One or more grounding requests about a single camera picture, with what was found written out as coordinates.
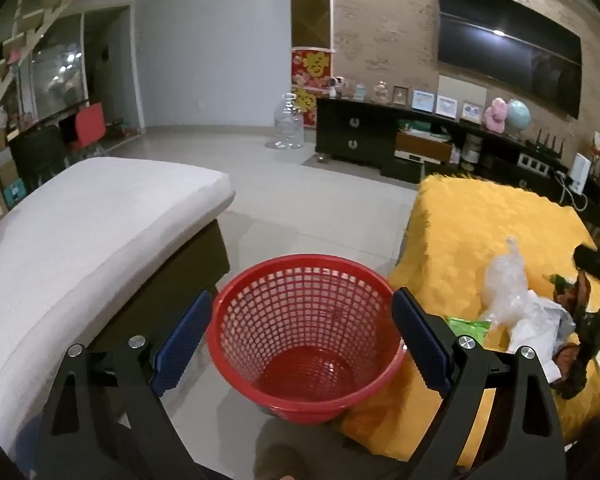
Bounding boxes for pink plush toy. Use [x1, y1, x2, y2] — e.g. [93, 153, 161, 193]
[484, 99, 510, 133]

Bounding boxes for yellow fuzzy blanket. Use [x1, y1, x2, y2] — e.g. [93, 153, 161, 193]
[340, 174, 600, 471]

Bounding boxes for green cloth bundle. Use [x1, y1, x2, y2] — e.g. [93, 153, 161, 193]
[397, 119, 451, 136]

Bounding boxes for white box appliance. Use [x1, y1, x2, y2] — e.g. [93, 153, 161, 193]
[570, 154, 592, 193]

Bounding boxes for wooden box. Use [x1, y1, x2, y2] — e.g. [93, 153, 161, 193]
[396, 130, 453, 163]

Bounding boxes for stacked jars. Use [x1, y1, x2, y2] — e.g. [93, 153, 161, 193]
[460, 135, 483, 166]

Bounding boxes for black wall television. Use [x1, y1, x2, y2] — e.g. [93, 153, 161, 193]
[436, 0, 582, 120]

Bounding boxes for white paper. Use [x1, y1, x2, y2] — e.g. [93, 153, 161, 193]
[507, 290, 578, 386]

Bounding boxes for clear plastic water jug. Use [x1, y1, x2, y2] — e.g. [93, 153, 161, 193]
[272, 92, 306, 152]

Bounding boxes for green snack packet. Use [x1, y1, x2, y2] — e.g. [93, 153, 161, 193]
[444, 314, 492, 341]

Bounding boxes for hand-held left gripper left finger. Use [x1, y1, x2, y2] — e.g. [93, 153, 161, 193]
[32, 289, 213, 480]

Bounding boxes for white cable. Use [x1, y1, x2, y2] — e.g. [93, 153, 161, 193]
[555, 170, 588, 211]

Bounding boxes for pale blue globe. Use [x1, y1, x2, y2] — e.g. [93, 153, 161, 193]
[505, 100, 532, 138]

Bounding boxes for clear plastic bag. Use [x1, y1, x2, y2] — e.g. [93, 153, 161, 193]
[480, 236, 531, 331]

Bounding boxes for red chair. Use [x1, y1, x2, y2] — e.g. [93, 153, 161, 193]
[72, 102, 106, 151]

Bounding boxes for white cushioned ottoman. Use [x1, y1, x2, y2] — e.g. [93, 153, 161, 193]
[0, 156, 237, 461]

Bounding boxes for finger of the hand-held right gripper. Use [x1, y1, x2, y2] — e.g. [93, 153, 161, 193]
[572, 244, 600, 286]

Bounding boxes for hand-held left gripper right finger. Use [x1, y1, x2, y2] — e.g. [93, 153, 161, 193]
[391, 287, 568, 480]

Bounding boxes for wooden zigzag wall shelf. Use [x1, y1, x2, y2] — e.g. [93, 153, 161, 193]
[0, 0, 91, 106]

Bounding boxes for white socket panel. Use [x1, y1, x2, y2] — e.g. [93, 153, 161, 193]
[519, 154, 551, 175]

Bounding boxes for beige wall panel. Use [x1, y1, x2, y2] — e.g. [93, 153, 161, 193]
[439, 74, 488, 111]

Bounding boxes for red plastic mesh basket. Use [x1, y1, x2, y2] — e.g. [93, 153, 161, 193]
[206, 254, 408, 427]

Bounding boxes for black television cabinet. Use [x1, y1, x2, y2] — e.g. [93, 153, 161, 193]
[315, 97, 600, 226]

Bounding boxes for dark foil wrapper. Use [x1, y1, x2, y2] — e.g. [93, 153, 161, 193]
[542, 271, 600, 401]

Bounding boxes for black chair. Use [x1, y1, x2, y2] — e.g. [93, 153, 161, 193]
[10, 125, 71, 193]

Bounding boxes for black router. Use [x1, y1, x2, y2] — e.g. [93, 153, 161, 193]
[525, 130, 568, 158]

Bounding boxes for red festive wall poster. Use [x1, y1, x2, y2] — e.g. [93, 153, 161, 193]
[291, 47, 332, 128]

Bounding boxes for glass sliding door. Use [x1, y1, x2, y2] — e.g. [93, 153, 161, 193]
[30, 7, 88, 121]

